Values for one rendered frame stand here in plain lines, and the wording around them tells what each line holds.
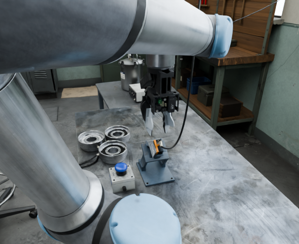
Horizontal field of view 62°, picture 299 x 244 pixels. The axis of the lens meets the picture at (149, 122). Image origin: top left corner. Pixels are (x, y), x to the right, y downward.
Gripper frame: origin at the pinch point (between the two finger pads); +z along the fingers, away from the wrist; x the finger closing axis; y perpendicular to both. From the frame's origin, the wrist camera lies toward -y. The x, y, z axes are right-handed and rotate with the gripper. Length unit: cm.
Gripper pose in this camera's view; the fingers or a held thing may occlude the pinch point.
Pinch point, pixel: (157, 129)
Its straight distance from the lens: 76.2
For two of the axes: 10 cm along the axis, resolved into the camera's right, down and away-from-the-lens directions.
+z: 0.1, 8.9, 4.6
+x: 9.6, -1.4, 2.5
